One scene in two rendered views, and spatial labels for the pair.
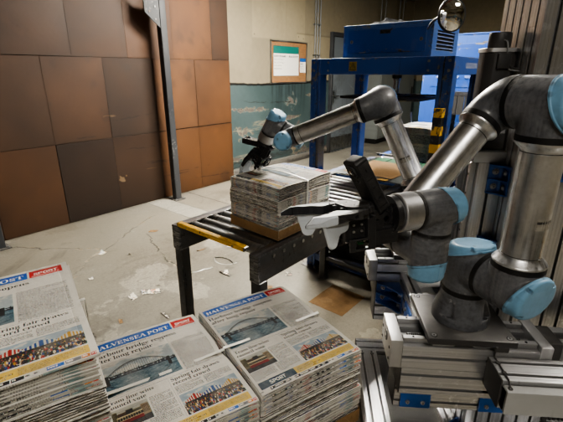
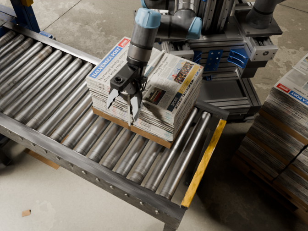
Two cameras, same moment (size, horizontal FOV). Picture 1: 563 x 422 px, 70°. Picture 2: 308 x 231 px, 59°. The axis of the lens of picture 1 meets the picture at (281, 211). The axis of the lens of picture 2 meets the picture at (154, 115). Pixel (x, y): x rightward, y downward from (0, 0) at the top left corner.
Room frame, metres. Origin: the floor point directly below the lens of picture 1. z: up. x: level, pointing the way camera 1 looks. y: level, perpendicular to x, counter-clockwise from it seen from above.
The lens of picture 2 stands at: (1.91, 0.73, 1.79)
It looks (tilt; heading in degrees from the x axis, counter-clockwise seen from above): 54 degrees down; 255
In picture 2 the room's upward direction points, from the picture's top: 4 degrees clockwise
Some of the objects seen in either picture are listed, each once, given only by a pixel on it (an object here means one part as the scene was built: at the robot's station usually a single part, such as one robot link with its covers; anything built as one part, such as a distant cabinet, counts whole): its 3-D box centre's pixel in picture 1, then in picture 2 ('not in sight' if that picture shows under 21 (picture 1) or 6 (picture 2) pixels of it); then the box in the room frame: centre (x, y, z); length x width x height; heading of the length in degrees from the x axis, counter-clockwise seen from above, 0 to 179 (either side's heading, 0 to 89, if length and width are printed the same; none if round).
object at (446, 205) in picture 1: (435, 208); not in sight; (0.75, -0.30, 1.21); 0.11 x 0.08 x 0.09; 111
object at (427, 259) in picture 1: (422, 250); not in sight; (0.76, -0.30, 1.12); 0.11 x 0.08 x 0.11; 21
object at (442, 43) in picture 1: (400, 42); not in sight; (2.85, -0.78, 1.65); 0.60 x 0.45 x 0.20; 50
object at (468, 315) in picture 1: (462, 300); (261, 14); (0.96, -0.50, 0.87); 0.15 x 0.15 x 0.10
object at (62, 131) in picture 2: not in sight; (85, 105); (2.02, -0.09, 0.77); 0.47 x 0.05 x 0.05; 50
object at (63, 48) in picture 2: (344, 222); (105, 72); (1.91, -0.32, 0.74); 1.34 x 0.05 x 0.12; 140
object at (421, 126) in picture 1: (420, 141); not in sight; (3.29, -1.15, 0.93); 0.38 x 0.30 x 0.26; 140
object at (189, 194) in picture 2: (209, 235); (206, 159); (1.57, 0.30, 0.81); 0.43 x 0.03 x 0.02; 50
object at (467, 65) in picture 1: (397, 66); not in sight; (2.85, -0.78, 1.50); 0.94 x 0.68 x 0.10; 50
